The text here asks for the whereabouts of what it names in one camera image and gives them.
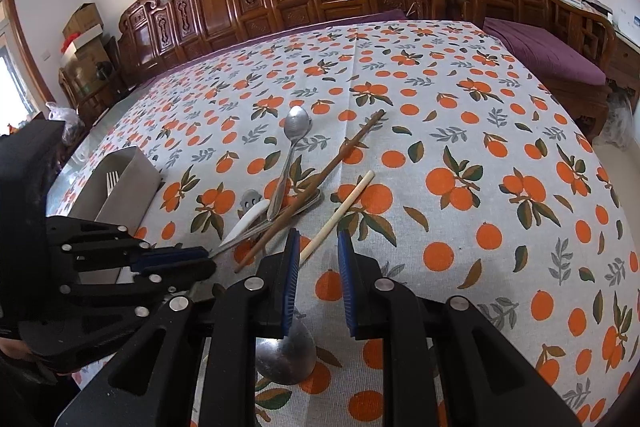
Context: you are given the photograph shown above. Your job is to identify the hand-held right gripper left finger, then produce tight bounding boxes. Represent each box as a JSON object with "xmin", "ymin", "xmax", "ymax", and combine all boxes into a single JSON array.
[{"xmin": 52, "ymin": 228, "xmax": 302, "ymax": 427}]

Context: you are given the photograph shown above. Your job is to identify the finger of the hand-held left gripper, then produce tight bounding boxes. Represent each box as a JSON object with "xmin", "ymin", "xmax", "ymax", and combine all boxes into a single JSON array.
[
  {"xmin": 59, "ymin": 257, "xmax": 218, "ymax": 308},
  {"xmin": 46, "ymin": 215, "xmax": 210, "ymax": 273}
]

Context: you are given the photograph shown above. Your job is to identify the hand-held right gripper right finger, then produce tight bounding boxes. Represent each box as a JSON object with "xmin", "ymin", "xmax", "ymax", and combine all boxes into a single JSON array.
[{"xmin": 336, "ymin": 228, "xmax": 583, "ymax": 427}]

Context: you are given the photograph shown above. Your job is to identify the brown wooden chopstick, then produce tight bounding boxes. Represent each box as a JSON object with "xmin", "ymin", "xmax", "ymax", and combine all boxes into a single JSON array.
[
  {"xmin": 260, "ymin": 108, "xmax": 387, "ymax": 243},
  {"xmin": 234, "ymin": 137, "xmax": 351, "ymax": 274}
]

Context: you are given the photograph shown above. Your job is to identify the large round metal spoon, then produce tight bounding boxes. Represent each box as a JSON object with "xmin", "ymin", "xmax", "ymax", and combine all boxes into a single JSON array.
[{"xmin": 255, "ymin": 317, "xmax": 317, "ymax": 385}]

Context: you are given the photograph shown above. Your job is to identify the pale bamboo chopstick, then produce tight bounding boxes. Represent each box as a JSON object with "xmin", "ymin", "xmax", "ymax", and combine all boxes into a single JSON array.
[{"xmin": 299, "ymin": 170, "xmax": 376, "ymax": 266}]

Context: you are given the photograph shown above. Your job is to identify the rectangular metal tray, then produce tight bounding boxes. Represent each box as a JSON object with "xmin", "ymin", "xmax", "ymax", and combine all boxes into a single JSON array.
[{"xmin": 67, "ymin": 146, "xmax": 163, "ymax": 285}]

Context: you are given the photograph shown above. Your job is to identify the small oval metal spoon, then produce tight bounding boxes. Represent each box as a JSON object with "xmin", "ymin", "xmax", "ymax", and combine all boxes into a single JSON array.
[{"xmin": 266, "ymin": 105, "xmax": 314, "ymax": 223}]

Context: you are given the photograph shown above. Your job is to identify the white plastic bag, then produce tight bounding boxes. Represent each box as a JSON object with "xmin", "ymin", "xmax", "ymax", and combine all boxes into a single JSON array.
[{"xmin": 46, "ymin": 102, "xmax": 81, "ymax": 128}]

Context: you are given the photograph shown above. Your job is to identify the orange fruit print tablecloth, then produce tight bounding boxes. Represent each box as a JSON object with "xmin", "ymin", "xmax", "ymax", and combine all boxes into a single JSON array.
[{"xmin": 47, "ymin": 19, "xmax": 640, "ymax": 427}]

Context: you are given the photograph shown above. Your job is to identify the wood framed window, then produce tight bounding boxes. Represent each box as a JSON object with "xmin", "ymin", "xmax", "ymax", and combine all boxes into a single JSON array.
[{"xmin": 0, "ymin": 0, "xmax": 56, "ymax": 138}]

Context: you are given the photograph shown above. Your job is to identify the wooden corner chair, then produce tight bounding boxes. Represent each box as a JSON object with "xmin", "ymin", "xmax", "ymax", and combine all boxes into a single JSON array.
[{"xmin": 59, "ymin": 37, "xmax": 131, "ymax": 128}]

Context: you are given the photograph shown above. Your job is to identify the white box with red content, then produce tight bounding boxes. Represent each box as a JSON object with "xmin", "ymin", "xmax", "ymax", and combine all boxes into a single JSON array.
[{"xmin": 60, "ymin": 32, "xmax": 106, "ymax": 55}]

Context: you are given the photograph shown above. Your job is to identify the small brown cardboard box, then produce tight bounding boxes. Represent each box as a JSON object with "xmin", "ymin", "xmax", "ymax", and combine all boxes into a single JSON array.
[{"xmin": 62, "ymin": 3, "xmax": 105, "ymax": 38}]

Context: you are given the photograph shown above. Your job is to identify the short purple seat cushion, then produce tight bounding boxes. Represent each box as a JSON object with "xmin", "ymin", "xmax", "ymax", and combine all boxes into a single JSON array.
[{"xmin": 484, "ymin": 18, "xmax": 608, "ymax": 86}]

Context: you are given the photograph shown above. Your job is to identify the clear plastic bag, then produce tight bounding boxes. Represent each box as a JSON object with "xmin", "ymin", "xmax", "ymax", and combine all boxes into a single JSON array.
[{"xmin": 597, "ymin": 84, "xmax": 640, "ymax": 150}]

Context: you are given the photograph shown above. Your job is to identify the wooden side table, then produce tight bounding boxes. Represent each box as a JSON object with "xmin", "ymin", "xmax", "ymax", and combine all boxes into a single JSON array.
[{"xmin": 547, "ymin": 0, "xmax": 640, "ymax": 82}]

